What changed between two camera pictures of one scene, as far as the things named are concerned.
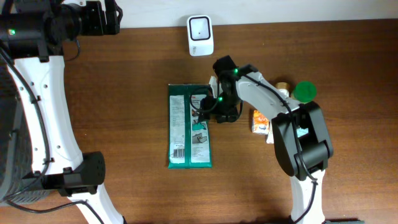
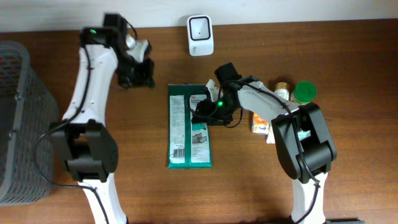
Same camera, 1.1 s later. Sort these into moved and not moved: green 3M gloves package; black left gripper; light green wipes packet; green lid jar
Moved: black left gripper
Not moved: green 3M gloves package; light green wipes packet; green lid jar
